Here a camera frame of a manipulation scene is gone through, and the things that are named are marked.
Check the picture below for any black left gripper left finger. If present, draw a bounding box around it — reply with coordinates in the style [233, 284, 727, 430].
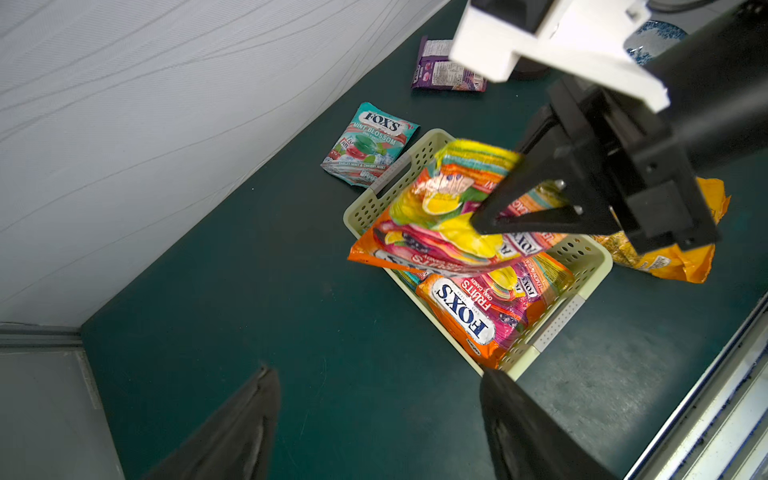
[145, 367, 281, 479]

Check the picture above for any yellow orange candy bag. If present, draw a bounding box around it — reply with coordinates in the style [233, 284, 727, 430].
[593, 178, 731, 284]

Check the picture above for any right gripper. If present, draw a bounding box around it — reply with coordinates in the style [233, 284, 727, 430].
[470, 78, 719, 254]

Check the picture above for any light green plastic basket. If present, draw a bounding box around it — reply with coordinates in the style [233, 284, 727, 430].
[344, 129, 613, 379]

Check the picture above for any black metal cup stand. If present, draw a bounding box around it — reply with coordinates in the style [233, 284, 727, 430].
[509, 57, 551, 81]

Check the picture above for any purple candy bag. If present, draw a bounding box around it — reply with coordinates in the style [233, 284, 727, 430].
[411, 36, 487, 93]

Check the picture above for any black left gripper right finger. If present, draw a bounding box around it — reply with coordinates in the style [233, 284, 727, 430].
[480, 368, 615, 479]

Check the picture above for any mint blossom candy bag front-up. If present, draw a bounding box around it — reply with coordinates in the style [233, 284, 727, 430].
[321, 102, 420, 187]

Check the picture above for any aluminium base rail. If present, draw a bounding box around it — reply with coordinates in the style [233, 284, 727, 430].
[625, 296, 767, 479]

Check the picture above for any blue floral small bowl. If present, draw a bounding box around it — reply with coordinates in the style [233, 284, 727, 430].
[624, 20, 687, 65]

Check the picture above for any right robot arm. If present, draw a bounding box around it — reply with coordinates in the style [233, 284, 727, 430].
[450, 1, 767, 253]

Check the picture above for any orange fruits candy bag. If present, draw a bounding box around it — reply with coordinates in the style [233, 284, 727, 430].
[348, 139, 565, 276]

